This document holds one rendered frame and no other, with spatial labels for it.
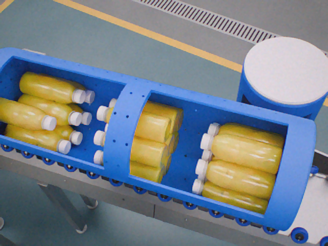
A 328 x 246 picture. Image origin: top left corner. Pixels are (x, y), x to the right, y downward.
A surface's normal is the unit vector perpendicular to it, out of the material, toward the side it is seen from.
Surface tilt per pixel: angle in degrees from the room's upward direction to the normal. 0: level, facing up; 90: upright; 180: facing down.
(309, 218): 0
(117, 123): 27
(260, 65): 0
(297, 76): 0
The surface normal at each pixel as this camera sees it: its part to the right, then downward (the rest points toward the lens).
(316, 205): -0.05, -0.54
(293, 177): -0.22, -0.04
